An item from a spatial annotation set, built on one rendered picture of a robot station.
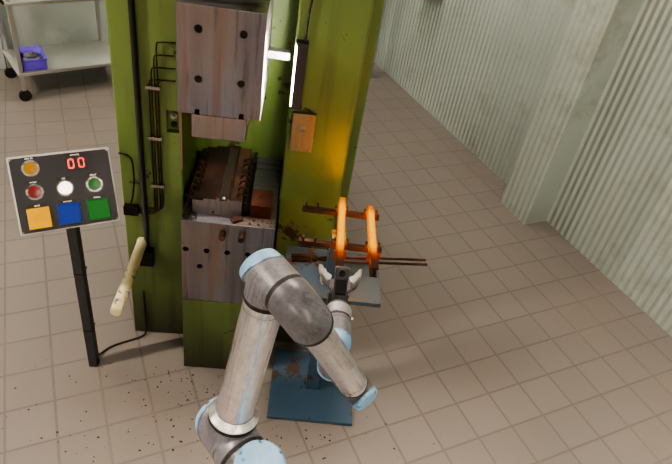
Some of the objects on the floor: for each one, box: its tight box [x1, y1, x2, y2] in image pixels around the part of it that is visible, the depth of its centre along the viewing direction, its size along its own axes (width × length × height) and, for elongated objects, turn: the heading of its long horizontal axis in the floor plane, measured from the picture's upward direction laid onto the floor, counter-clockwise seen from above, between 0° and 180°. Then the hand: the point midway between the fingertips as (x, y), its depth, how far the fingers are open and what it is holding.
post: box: [66, 227, 100, 367], centre depth 252 cm, size 4×4×108 cm
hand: (340, 265), depth 210 cm, fingers open, 14 cm apart
